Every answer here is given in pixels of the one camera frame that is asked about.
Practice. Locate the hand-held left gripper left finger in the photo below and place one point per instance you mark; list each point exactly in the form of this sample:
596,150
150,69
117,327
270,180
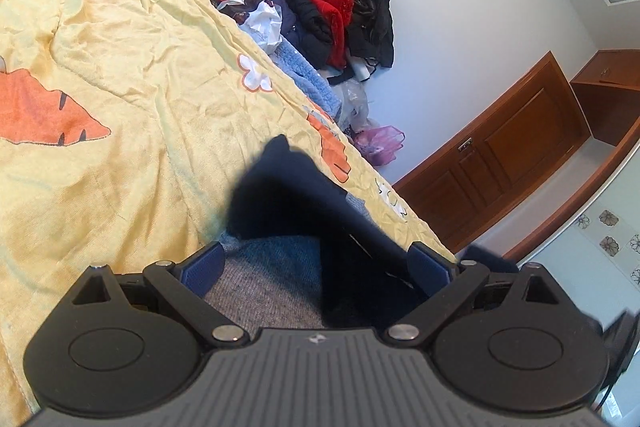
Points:
202,269

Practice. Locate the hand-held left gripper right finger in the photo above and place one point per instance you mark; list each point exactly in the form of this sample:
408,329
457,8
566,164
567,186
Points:
426,269

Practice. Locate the purple plastic bag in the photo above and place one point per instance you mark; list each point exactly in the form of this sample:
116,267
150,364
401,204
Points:
380,144

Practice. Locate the wooden door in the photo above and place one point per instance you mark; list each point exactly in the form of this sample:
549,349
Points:
505,147

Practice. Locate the yellow flower print blanket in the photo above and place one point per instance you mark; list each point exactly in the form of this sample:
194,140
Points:
125,107

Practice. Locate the clear plastic bag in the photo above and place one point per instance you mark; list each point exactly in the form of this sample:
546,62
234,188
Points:
352,102

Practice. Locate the light blue knit cloth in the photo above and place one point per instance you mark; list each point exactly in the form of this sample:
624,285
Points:
305,74

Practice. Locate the black sheer garment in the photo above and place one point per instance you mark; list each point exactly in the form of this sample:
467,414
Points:
371,19

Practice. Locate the dark navy garment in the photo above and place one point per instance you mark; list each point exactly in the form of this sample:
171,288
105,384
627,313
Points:
305,24

